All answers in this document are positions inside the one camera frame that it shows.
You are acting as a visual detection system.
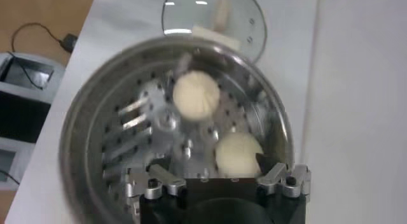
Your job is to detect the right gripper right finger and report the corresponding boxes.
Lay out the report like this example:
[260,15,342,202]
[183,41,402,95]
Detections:
[256,152,312,199]

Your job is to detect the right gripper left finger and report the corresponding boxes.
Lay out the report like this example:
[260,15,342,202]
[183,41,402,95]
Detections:
[125,157,188,207]

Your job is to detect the white steamed baozi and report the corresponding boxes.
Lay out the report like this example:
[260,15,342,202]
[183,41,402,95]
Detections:
[172,70,221,122]
[214,132,265,178]

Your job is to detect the round glass pot lid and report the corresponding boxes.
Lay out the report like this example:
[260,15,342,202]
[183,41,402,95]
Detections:
[161,0,268,64]

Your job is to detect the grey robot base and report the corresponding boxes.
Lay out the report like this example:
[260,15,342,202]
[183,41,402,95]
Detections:
[0,52,66,191]

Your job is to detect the perforated steel steamer basket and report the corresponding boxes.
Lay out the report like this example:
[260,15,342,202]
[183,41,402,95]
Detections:
[59,25,295,224]

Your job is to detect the black power adapter with cord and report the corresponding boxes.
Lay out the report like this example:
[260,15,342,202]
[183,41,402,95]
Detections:
[11,22,79,53]

